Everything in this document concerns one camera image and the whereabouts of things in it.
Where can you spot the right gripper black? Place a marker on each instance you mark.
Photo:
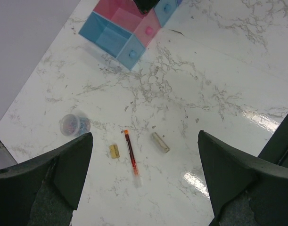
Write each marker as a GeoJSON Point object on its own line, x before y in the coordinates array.
{"type": "Point", "coordinates": [144, 6]}

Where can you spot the clear tub of paper clips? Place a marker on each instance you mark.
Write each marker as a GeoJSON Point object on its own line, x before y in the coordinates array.
{"type": "Point", "coordinates": [72, 125]}

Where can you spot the small yellow eraser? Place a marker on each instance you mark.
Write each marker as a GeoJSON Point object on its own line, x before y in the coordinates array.
{"type": "Point", "coordinates": [114, 152]}

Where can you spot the light blue bin left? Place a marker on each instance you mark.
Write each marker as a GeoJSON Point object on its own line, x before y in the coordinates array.
{"type": "Point", "coordinates": [118, 42]}

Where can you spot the light blue bin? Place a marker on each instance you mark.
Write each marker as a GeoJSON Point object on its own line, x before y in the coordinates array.
{"type": "Point", "coordinates": [164, 10]}
{"type": "Point", "coordinates": [118, 42]}

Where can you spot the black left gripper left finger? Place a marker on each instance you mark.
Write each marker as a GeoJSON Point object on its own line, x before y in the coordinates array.
{"type": "Point", "coordinates": [46, 190]}

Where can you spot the beige chalk stick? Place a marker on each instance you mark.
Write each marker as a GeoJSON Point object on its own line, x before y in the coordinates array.
{"type": "Point", "coordinates": [160, 143]}

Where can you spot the light blue bin middle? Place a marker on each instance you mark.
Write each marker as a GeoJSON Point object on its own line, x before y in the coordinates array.
{"type": "Point", "coordinates": [164, 10]}

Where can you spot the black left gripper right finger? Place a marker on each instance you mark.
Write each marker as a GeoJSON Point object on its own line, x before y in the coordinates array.
{"type": "Point", "coordinates": [244, 190]}

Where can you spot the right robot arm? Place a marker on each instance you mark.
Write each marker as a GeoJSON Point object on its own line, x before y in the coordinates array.
{"type": "Point", "coordinates": [221, 67]}

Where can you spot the red mechanical pencil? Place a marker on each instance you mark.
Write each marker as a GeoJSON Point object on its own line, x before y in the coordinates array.
{"type": "Point", "coordinates": [136, 175]}

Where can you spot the pink bin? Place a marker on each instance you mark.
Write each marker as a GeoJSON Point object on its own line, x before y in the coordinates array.
{"type": "Point", "coordinates": [126, 14]}

